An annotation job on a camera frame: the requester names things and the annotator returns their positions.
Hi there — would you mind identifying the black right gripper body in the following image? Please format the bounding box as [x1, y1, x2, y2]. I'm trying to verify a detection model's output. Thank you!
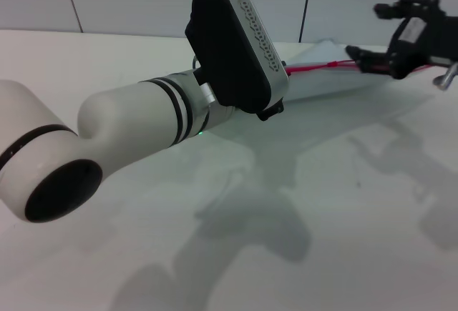
[387, 13, 458, 80]

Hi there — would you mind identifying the clear red-zip document bag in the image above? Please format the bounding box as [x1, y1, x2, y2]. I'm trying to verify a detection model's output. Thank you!
[284, 38, 436, 104]

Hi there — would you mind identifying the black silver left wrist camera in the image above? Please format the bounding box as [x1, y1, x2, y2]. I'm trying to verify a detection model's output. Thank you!
[184, 0, 290, 116]

